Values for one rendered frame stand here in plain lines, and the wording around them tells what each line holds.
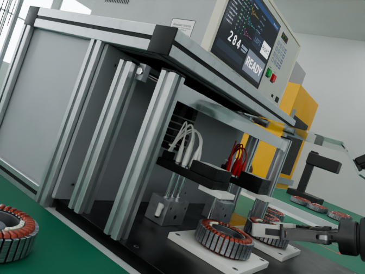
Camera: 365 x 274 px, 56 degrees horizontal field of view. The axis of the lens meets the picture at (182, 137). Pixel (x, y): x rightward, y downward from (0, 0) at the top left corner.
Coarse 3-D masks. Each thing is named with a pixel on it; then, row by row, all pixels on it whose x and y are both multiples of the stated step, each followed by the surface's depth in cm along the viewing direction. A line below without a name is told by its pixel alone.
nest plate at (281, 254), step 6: (240, 228) 88; (258, 240) 82; (258, 246) 79; (264, 246) 78; (270, 246) 81; (288, 246) 87; (264, 252) 78; (270, 252) 77; (276, 252) 77; (282, 252) 79; (288, 252) 81; (294, 252) 83; (276, 258) 76; (282, 258) 76; (288, 258) 80
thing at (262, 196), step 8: (240, 176) 89; (248, 176) 88; (256, 176) 87; (232, 184) 95; (240, 184) 88; (248, 184) 87; (256, 184) 86; (264, 184) 87; (248, 192) 87; (256, 192) 86; (264, 192) 89; (264, 200) 85; (272, 200) 89
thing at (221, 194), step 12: (168, 168) 72; (180, 168) 70; (192, 168) 69; (204, 168) 67; (216, 168) 68; (192, 180) 68; (204, 180) 67; (216, 180) 66; (228, 180) 70; (168, 192) 72; (180, 192) 76; (216, 192) 65; (228, 192) 70
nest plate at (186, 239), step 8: (176, 232) 65; (184, 232) 67; (192, 232) 69; (176, 240) 63; (184, 240) 62; (192, 240) 64; (192, 248) 61; (200, 248) 61; (200, 256) 60; (208, 256) 59; (216, 256) 60; (256, 256) 69; (216, 264) 58; (224, 264) 58; (232, 264) 59; (240, 264) 60; (248, 264) 62; (256, 264) 64; (264, 264) 66; (224, 272) 57; (232, 272) 56; (240, 272) 57; (248, 272) 60
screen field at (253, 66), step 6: (252, 54) 80; (246, 60) 78; (252, 60) 81; (258, 60) 83; (246, 66) 79; (252, 66) 81; (258, 66) 84; (264, 66) 86; (246, 72) 80; (252, 72) 82; (258, 72) 85; (258, 78) 86
